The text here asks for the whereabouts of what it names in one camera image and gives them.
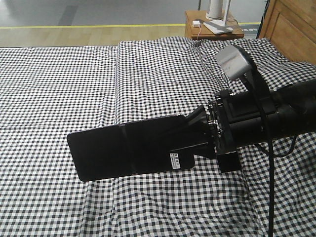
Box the wooden headboard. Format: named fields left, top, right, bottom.
left=259, top=0, right=316, bottom=64

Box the wooden nightstand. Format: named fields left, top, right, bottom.
left=184, top=9, right=245, bottom=40

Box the black camera cable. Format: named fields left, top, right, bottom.
left=244, top=74, right=297, bottom=237

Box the black smartphone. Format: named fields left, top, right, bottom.
left=67, top=116, right=195, bottom=182

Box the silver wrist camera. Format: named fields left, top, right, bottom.
left=215, top=44, right=254, bottom=81

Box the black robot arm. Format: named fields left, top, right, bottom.
left=170, top=79, right=316, bottom=172

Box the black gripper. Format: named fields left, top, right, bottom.
left=170, top=90, right=268, bottom=173

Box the white desk lamp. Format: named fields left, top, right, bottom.
left=203, top=0, right=233, bottom=35

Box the black white checkered bedsheet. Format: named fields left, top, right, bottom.
left=0, top=36, right=316, bottom=237

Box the small white charger box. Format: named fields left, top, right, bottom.
left=192, top=20, right=200, bottom=28

